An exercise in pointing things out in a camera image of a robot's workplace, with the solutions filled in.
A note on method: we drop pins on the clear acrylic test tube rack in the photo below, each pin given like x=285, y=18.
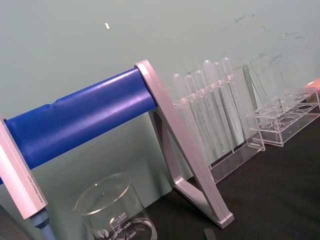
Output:
x=287, y=127

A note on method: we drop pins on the small dark grey strip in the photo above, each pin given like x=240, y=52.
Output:
x=210, y=235

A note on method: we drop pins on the pink flat object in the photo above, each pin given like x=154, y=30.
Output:
x=313, y=84

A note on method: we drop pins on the clear acrylic dropper rack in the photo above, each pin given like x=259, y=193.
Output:
x=252, y=130

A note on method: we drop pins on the clear glass measuring beaker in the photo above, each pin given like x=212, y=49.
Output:
x=112, y=215

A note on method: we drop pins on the pipette stand with blue bar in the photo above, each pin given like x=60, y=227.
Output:
x=82, y=120

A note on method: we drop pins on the black table cloth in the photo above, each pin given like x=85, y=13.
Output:
x=275, y=200

